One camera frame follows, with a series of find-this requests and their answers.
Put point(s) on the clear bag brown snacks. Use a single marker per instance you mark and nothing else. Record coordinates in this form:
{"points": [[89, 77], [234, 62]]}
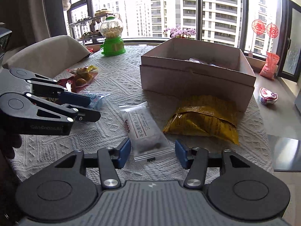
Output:
{"points": [[77, 82]]}

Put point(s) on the white textured tablecloth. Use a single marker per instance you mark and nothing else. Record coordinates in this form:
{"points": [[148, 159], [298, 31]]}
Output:
{"points": [[119, 79]]}

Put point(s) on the red yellow candy bag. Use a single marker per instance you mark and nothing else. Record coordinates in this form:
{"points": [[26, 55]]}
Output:
{"points": [[83, 70]]}

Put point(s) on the red white bag on floor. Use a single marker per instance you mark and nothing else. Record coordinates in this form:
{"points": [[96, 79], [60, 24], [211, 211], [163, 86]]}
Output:
{"points": [[267, 97]]}

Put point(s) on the grey washing machine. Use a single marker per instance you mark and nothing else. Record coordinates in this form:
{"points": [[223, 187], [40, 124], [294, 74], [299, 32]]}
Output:
{"points": [[298, 101]]}

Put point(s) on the black framed window door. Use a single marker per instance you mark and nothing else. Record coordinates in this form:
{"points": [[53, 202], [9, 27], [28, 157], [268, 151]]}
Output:
{"points": [[289, 67]]}

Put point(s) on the right red window decoration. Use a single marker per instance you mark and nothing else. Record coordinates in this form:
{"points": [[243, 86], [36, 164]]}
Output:
{"points": [[272, 30]]}

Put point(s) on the yellow snack bag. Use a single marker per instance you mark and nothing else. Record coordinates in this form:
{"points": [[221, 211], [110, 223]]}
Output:
{"points": [[206, 116]]}

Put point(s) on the orange bag by window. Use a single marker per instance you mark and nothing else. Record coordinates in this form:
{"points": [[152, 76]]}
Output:
{"points": [[269, 68]]}

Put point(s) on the pink cardboard box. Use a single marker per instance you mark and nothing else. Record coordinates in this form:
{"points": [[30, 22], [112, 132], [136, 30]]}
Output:
{"points": [[184, 67]]}

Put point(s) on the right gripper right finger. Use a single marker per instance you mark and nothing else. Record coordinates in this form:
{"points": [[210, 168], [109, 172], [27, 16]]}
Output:
{"points": [[196, 160]]}

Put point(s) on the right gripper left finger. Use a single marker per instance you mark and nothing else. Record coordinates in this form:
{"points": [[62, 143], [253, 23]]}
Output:
{"points": [[107, 160]]}

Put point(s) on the left red window decoration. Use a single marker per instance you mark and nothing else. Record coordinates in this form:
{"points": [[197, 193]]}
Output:
{"points": [[258, 27]]}

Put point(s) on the metal shelf rack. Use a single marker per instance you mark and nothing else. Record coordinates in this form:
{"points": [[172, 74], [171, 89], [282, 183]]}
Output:
{"points": [[86, 29]]}

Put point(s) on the pink orchid flower pot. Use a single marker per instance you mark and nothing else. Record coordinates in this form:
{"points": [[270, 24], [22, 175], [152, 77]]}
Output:
{"points": [[179, 32]]}

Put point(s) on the blue white snack packet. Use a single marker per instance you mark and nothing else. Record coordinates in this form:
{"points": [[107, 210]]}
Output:
{"points": [[97, 99]]}

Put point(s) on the red window decoration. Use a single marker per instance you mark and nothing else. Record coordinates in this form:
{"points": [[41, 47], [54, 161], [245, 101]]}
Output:
{"points": [[258, 27], [272, 30]]}

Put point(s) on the grey snack bar packet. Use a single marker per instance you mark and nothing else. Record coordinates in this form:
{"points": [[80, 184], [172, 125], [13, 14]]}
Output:
{"points": [[147, 140]]}

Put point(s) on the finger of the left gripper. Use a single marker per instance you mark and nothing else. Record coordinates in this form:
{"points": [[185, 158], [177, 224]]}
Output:
{"points": [[78, 113], [43, 86]]}

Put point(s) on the beige covered chair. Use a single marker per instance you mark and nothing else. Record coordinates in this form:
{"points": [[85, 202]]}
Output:
{"points": [[49, 57]]}

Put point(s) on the green gumball machine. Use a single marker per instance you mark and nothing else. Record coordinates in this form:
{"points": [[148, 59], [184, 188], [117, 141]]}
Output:
{"points": [[112, 28]]}

